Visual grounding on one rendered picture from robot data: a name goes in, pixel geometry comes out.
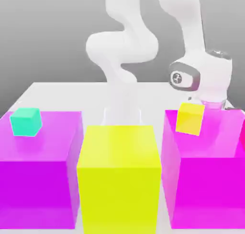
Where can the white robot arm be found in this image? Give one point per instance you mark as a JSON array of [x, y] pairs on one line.
[[122, 46]]

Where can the small yellow cube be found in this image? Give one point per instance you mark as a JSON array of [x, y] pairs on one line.
[[189, 119]]

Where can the small teal cube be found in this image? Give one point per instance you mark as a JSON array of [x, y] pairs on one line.
[[25, 123]]

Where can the small pink cube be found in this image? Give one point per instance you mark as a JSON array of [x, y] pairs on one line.
[[243, 134]]

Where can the large yellow box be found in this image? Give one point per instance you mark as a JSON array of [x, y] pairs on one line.
[[118, 180]]

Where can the large purple box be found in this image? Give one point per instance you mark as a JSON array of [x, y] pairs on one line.
[[36, 180]]

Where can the large magenta box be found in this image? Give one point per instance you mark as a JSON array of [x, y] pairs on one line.
[[210, 190]]

